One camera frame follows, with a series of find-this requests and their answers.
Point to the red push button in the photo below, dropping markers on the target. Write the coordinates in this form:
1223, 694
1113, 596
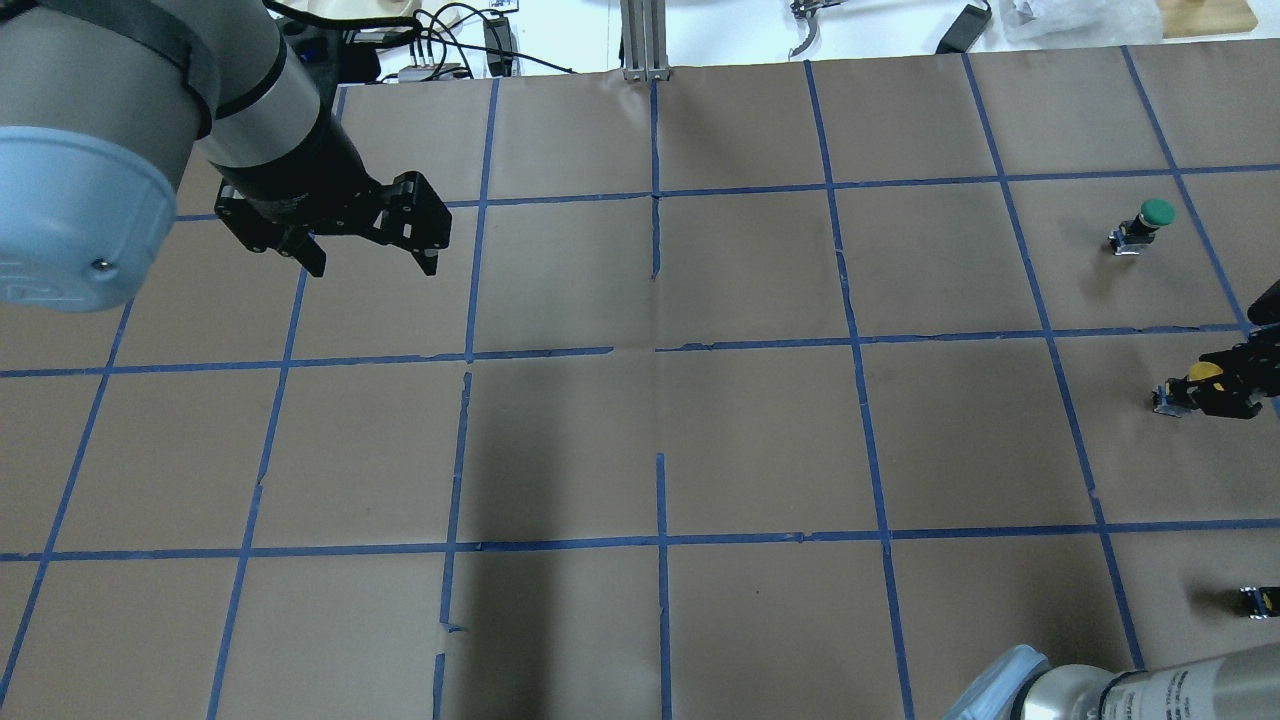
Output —
1132, 237

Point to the black power adapter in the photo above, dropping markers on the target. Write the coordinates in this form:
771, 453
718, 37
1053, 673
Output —
966, 28

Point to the small black switch block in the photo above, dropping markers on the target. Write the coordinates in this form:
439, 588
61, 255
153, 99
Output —
1260, 601

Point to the metal pliers tool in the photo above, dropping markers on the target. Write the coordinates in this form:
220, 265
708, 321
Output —
811, 17

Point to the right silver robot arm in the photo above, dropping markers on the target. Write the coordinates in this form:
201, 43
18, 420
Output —
1022, 684

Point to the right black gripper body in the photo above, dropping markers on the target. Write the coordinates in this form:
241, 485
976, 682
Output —
1238, 383

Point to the aluminium frame post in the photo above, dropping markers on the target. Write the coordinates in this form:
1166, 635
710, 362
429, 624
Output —
644, 55

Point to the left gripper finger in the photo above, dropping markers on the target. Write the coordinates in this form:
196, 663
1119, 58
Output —
307, 252
427, 259

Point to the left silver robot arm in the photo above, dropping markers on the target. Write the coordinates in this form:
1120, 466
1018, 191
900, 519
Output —
104, 102

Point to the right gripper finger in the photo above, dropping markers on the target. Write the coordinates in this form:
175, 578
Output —
1226, 404
1237, 359

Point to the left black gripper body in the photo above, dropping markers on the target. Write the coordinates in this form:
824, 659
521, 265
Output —
303, 183

